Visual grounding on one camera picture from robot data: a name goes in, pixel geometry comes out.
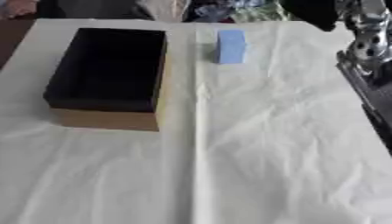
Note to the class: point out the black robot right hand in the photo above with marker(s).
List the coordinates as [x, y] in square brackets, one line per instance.
[375, 93]

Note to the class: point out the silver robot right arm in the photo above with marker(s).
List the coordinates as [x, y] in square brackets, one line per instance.
[370, 20]

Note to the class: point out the tan cardboard box black inside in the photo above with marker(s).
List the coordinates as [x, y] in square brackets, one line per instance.
[109, 70]

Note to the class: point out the light blue rectangular block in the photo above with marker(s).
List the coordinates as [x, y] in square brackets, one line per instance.
[230, 46]

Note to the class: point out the colourful checked fabric pile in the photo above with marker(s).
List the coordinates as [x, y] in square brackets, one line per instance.
[240, 10]

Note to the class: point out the pink crumpled fabric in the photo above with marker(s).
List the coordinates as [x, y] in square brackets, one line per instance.
[15, 7]

